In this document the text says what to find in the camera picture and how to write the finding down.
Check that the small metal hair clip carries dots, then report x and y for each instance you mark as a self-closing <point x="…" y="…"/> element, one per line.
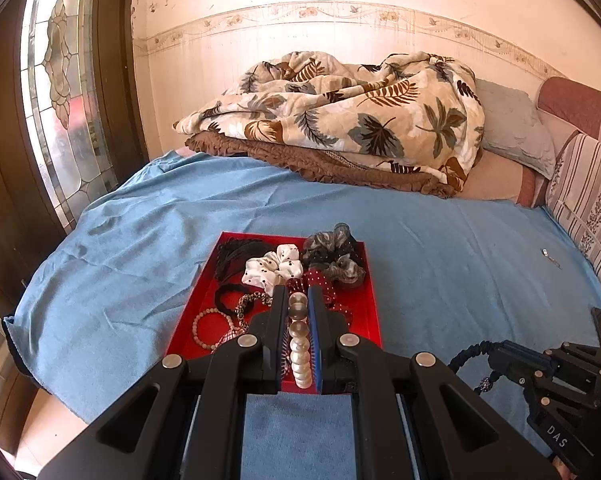
<point x="545" y="252"/>

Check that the pink headboard cushion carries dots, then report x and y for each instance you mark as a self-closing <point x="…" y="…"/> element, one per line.
<point x="580" y="105"/>

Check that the grey sheer scrunchie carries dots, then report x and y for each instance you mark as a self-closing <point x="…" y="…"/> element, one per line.
<point x="350" y="272"/>

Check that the brown wooden window frame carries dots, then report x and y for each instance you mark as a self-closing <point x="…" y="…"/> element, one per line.
<point x="120" y="60"/>

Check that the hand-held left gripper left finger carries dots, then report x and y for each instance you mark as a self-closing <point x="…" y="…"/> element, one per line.
<point x="280" y="320"/>

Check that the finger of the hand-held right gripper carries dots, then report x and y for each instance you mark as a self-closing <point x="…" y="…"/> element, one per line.
<point x="525" y="380"/>
<point x="525" y="352"/>

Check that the leaf print blanket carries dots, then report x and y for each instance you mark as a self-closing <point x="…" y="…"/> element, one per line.
<point x="355" y="110"/>

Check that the black dotted scrunchie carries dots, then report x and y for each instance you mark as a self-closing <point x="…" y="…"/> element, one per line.
<point x="330" y="255"/>

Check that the black headband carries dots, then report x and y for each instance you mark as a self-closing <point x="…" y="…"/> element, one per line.
<point x="235" y="255"/>

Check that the red tray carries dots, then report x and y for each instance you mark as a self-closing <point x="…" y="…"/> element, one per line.
<point x="360" y="310"/>

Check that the stained glass window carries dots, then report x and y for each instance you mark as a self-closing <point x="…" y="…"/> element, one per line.
<point x="55" y="85"/>

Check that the red dotted scrunchie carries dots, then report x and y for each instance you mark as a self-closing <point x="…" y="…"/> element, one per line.
<point x="311" y="278"/>

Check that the pink pillow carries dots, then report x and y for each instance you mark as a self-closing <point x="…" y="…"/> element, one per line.
<point x="495" y="180"/>

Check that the blue bed sheet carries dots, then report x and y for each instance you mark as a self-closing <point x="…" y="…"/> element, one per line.
<point x="430" y="260"/>

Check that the white dotted scrunchie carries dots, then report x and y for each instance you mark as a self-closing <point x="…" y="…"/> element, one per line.
<point x="268" y="270"/>

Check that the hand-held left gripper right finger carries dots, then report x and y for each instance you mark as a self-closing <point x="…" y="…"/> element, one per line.
<point x="314" y="330"/>

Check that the grey pillow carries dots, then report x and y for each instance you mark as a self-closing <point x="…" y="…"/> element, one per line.
<point x="515" y="125"/>

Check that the striped floral cushion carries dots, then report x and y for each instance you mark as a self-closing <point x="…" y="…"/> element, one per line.
<point x="590" y="195"/>

